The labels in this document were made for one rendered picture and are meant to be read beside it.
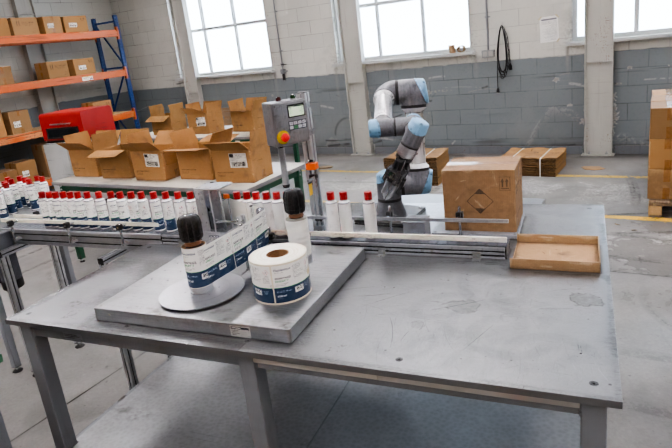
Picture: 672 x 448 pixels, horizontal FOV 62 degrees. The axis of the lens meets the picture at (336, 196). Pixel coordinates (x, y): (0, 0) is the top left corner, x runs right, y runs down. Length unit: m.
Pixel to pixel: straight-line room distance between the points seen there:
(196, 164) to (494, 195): 2.67
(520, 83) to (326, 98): 2.86
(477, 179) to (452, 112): 5.47
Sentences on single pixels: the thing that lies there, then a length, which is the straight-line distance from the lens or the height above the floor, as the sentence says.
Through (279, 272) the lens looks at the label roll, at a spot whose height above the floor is 1.00.
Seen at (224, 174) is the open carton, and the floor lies 0.84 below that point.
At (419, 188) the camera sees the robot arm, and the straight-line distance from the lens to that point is 2.66.
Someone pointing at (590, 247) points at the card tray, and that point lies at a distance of 2.37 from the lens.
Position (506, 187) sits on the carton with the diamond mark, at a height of 1.05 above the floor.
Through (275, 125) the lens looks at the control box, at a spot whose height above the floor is 1.38.
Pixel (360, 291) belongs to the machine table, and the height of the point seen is 0.83.
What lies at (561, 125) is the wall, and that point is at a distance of 7.57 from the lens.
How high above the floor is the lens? 1.71
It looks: 16 degrees down
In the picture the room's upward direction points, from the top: 7 degrees counter-clockwise
